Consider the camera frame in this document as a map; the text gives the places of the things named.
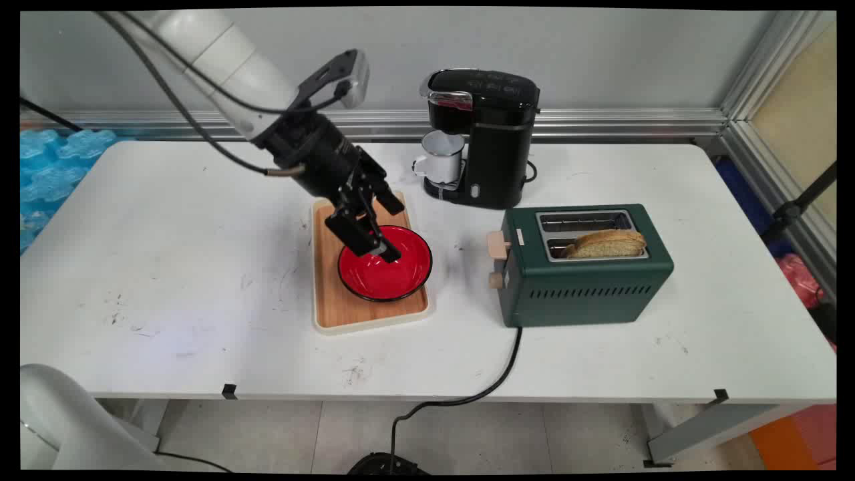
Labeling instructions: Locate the black coffee machine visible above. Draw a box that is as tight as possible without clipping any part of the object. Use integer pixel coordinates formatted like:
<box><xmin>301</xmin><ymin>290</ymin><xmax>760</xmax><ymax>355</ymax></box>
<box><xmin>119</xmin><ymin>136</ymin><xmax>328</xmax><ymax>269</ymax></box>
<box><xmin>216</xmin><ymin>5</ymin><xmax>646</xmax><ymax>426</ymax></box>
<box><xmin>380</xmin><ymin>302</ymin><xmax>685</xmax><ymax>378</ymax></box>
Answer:
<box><xmin>419</xmin><ymin>68</ymin><xmax>541</xmax><ymax>210</ymax></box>

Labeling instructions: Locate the wooden tray with cream rim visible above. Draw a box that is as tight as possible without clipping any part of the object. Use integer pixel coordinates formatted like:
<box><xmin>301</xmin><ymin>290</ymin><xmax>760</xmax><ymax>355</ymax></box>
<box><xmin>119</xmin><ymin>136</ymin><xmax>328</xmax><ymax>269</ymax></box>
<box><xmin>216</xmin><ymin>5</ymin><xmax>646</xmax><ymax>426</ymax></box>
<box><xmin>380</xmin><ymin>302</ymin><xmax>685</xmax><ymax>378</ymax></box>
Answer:
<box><xmin>311</xmin><ymin>190</ymin><xmax>430</xmax><ymax>335</ymax></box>

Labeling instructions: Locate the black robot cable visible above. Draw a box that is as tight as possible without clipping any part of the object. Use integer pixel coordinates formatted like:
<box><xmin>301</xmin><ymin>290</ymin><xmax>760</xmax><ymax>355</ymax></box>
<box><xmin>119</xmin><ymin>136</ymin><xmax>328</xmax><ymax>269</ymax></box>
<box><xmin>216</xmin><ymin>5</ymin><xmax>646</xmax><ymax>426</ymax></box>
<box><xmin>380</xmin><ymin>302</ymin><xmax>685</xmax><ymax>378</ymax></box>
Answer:
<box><xmin>94</xmin><ymin>11</ymin><xmax>348</xmax><ymax>178</ymax></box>

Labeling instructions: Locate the slice of toasted bread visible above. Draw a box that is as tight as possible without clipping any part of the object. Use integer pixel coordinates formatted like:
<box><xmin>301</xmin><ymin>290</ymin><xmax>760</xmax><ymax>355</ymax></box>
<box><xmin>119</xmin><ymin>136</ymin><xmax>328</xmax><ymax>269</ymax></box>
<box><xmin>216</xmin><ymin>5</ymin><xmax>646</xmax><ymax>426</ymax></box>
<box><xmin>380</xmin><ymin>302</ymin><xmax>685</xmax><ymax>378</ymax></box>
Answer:
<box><xmin>564</xmin><ymin>229</ymin><xmax>647</xmax><ymax>259</ymax></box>

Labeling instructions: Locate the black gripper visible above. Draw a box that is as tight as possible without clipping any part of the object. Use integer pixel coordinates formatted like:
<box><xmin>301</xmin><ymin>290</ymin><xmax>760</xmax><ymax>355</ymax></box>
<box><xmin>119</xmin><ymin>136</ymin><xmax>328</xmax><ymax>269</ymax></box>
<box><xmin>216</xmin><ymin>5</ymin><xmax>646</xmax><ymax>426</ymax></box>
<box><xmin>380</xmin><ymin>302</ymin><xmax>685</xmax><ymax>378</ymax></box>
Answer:
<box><xmin>252</xmin><ymin>111</ymin><xmax>406</xmax><ymax>263</ymax></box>

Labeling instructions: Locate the white enamel mug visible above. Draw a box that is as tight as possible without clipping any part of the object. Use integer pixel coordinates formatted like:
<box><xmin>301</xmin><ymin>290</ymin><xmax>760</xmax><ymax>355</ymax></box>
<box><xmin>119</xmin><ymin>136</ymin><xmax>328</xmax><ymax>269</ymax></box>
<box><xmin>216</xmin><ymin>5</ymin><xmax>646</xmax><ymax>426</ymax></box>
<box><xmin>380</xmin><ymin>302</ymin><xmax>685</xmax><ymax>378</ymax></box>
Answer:
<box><xmin>411</xmin><ymin>130</ymin><xmax>466</xmax><ymax>186</ymax></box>

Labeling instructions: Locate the aluminium frame rail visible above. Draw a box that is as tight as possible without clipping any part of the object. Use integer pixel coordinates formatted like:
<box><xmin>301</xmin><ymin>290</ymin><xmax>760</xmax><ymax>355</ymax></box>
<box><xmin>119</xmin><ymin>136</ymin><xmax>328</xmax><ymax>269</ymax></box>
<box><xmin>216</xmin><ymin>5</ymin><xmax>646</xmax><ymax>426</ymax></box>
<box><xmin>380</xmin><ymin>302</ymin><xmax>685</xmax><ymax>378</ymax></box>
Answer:
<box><xmin>20</xmin><ymin>109</ymin><xmax>729</xmax><ymax>141</ymax></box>

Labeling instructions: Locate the green two-slot toaster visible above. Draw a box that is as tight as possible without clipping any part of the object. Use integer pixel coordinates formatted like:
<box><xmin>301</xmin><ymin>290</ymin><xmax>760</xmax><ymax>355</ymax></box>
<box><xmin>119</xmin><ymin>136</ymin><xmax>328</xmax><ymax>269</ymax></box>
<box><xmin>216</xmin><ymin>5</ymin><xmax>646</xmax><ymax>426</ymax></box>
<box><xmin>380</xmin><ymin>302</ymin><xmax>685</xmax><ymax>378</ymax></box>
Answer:
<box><xmin>487</xmin><ymin>204</ymin><xmax>675</xmax><ymax>328</ymax></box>

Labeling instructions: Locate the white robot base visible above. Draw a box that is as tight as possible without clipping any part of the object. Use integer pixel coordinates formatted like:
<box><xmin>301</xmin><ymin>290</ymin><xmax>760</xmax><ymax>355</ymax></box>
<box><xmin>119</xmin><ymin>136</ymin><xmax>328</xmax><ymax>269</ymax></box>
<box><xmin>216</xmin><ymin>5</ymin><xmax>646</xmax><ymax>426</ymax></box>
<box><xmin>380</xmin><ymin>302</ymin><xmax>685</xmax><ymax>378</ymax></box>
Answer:
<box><xmin>20</xmin><ymin>363</ymin><xmax>161</xmax><ymax>471</ymax></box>

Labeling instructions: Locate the pink plastic bag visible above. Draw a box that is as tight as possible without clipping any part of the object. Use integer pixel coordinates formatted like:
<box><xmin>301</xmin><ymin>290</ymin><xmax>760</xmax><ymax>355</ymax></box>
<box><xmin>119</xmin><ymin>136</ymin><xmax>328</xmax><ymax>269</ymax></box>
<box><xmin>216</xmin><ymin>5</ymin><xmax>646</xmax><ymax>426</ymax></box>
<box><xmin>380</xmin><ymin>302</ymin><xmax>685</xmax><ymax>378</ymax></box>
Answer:
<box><xmin>776</xmin><ymin>253</ymin><xmax>829</xmax><ymax>309</ymax></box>

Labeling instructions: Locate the red bowl with black rim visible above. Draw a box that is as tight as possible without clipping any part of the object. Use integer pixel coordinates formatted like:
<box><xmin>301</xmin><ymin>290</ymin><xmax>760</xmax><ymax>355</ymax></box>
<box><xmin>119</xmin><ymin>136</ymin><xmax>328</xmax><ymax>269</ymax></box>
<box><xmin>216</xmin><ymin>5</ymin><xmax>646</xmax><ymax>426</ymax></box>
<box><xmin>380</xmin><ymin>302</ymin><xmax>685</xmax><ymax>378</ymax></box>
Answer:
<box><xmin>337</xmin><ymin>225</ymin><xmax>434</xmax><ymax>303</ymax></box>

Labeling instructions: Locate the grey table leg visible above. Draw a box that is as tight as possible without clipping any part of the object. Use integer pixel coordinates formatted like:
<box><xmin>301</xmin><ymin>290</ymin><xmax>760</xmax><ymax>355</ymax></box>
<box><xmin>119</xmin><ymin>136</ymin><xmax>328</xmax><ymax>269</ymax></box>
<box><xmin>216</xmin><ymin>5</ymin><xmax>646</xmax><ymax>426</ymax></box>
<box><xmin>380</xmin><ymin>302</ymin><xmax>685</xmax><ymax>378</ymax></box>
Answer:
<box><xmin>643</xmin><ymin>402</ymin><xmax>812</xmax><ymax>468</ymax></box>

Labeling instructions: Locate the black tripod stand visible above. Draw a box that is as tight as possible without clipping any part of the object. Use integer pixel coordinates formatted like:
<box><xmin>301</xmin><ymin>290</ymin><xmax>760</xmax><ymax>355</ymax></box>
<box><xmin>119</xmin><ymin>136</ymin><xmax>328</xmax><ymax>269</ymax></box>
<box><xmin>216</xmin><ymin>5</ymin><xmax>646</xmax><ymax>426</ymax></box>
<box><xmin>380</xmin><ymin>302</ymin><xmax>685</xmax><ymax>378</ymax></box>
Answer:
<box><xmin>761</xmin><ymin>162</ymin><xmax>837</xmax><ymax>245</ymax></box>

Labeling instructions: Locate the blue foam mat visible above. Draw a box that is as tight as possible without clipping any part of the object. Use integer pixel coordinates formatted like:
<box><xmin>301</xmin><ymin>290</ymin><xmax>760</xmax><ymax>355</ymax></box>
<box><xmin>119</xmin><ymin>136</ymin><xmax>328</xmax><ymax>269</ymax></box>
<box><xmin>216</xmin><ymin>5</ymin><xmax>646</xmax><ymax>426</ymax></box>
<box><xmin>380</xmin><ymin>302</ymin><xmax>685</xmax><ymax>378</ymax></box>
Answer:
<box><xmin>20</xmin><ymin>129</ymin><xmax>118</xmax><ymax>255</ymax></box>

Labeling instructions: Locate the black toaster power cable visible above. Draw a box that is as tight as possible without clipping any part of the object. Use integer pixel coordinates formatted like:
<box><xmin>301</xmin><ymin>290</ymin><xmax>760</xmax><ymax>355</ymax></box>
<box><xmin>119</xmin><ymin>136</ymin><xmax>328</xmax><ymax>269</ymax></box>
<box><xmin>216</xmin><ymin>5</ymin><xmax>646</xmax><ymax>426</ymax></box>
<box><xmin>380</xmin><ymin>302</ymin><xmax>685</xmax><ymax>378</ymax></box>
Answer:
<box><xmin>347</xmin><ymin>326</ymin><xmax>523</xmax><ymax>475</ymax></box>

